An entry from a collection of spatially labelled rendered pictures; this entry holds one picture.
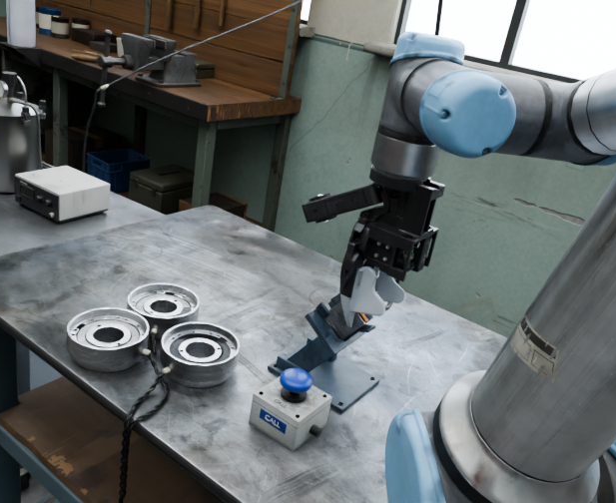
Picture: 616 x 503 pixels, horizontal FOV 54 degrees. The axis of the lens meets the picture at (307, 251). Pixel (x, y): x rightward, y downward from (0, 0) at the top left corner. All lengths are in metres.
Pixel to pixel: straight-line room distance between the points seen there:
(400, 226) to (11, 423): 0.75
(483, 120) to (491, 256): 1.78
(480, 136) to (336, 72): 2.00
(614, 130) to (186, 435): 0.55
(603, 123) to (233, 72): 2.27
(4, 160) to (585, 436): 1.54
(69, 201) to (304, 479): 1.03
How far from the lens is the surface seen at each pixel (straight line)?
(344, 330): 0.81
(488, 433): 0.42
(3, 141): 1.71
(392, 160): 0.68
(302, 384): 0.73
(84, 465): 1.08
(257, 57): 2.65
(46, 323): 0.95
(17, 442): 1.16
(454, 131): 0.56
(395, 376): 0.92
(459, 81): 0.56
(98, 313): 0.90
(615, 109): 0.57
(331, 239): 2.65
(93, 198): 1.60
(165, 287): 0.97
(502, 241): 2.31
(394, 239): 0.70
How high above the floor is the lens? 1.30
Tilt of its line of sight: 23 degrees down
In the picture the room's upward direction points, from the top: 10 degrees clockwise
